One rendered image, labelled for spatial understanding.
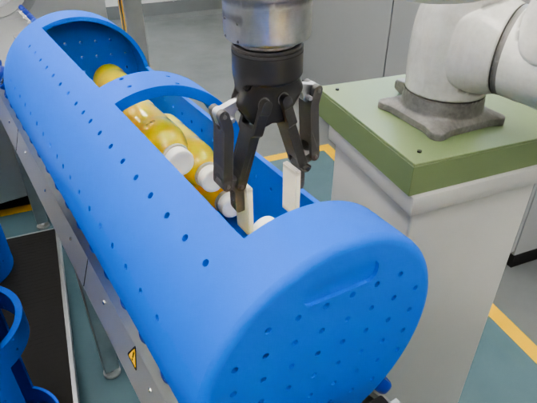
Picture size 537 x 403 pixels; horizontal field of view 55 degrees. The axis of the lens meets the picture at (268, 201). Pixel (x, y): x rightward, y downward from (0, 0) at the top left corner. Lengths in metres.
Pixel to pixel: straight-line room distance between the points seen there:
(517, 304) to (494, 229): 1.18
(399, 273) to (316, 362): 0.12
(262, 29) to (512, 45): 0.53
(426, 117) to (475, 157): 0.12
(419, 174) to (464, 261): 0.30
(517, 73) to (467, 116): 0.14
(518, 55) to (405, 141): 0.22
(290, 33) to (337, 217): 0.18
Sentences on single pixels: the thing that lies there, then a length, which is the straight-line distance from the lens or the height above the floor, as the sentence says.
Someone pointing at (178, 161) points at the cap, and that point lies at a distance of 0.73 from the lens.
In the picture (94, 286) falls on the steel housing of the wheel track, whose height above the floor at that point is 0.87.
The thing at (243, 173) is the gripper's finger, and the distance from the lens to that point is 0.59.
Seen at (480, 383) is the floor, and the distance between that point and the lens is 2.00.
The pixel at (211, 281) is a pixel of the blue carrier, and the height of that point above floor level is 1.20.
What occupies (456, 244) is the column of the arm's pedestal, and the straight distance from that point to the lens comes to 1.12.
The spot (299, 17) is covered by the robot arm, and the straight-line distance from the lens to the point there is 0.52.
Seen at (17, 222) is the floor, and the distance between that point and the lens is 2.78.
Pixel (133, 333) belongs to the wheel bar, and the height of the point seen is 0.92.
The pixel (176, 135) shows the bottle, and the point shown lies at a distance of 0.75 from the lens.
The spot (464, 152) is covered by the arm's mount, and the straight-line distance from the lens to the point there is 0.98.
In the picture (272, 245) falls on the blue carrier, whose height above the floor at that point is 1.23.
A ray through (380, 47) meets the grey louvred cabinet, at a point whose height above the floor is 0.62.
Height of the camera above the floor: 1.51
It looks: 35 degrees down
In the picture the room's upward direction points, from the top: straight up
